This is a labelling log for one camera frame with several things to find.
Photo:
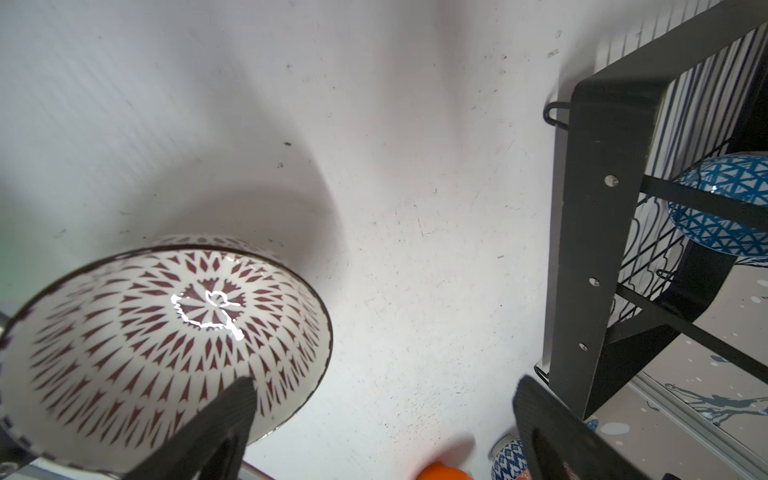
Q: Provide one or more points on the black wire dish rack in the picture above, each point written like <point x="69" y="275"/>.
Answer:
<point x="690" y="86"/>

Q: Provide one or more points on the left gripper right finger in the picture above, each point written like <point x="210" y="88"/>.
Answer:
<point x="557" y="444"/>

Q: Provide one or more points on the orange plastic bowl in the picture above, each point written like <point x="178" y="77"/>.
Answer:
<point x="440" y="471"/>

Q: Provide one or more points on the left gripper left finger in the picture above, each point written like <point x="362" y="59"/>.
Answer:
<point x="211" y="445"/>

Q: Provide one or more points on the white maroon patterned bowl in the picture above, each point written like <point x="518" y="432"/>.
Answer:
<point x="107" y="363"/>

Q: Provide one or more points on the red and blue patterned bowl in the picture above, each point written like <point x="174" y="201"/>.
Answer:
<point x="724" y="206"/>

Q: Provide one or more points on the dark blue patterned bowl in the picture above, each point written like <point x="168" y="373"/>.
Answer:
<point x="508" y="459"/>

